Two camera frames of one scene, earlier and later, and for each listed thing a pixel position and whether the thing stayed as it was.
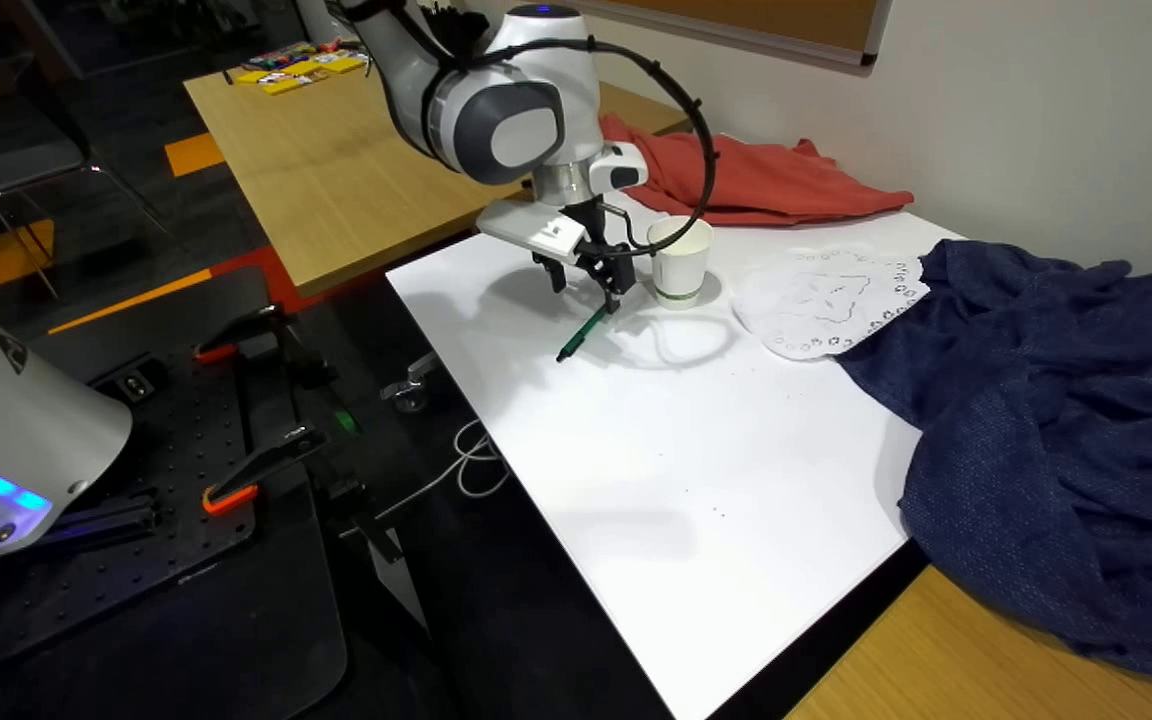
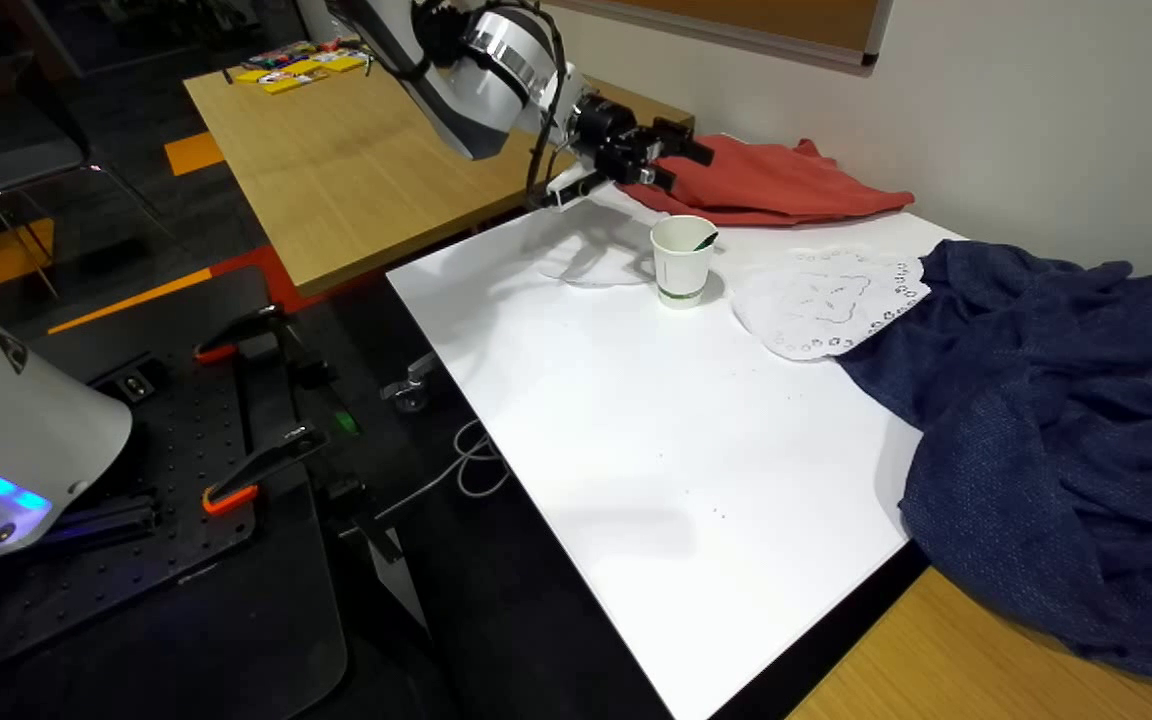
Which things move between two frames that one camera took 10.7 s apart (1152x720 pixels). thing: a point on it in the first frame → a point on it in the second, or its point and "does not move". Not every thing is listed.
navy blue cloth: [1065, 450] does not move
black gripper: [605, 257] → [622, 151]
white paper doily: [818, 303] does not move
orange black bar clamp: [242, 483] does not move
